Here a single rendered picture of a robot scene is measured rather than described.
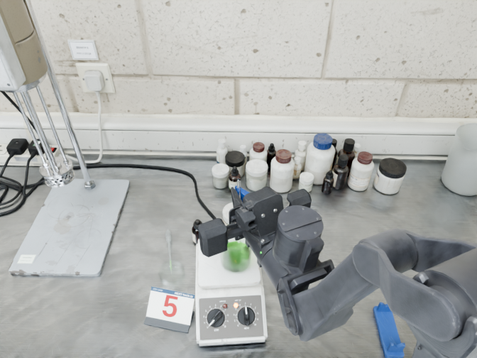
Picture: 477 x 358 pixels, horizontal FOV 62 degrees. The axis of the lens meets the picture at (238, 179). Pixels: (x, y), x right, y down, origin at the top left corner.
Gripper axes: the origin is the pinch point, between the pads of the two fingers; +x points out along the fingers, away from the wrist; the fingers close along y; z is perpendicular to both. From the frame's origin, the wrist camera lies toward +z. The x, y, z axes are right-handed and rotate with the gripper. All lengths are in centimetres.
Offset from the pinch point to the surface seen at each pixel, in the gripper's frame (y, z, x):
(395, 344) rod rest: -19.2, -23.1, -23.9
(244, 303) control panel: 2.6, -20.1, -6.6
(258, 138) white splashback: -22.6, -19.5, 37.3
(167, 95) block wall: -2, -9, 52
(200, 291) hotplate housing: 9.3, -19.0, -1.4
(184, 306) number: 12.7, -23.5, -0.4
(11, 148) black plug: 40, -20, 62
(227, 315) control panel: 6.3, -21.1, -7.0
